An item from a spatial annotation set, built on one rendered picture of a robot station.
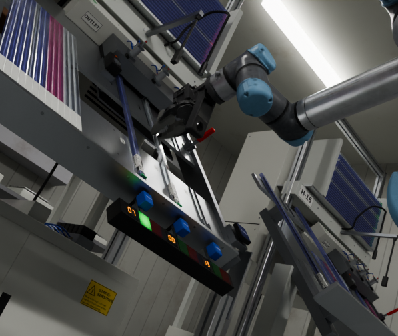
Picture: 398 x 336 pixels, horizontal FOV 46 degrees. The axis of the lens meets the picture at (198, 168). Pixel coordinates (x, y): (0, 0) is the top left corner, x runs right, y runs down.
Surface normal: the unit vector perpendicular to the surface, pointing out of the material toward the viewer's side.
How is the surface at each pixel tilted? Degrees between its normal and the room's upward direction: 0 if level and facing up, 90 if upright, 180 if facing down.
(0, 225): 90
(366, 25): 180
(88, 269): 90
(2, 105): 134
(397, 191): 97
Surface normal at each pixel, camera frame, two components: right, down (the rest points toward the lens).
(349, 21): -0.37, 0.84
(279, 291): -0.62, -0.54
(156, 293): 0.66, -0.05
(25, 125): 0.23, 0.57
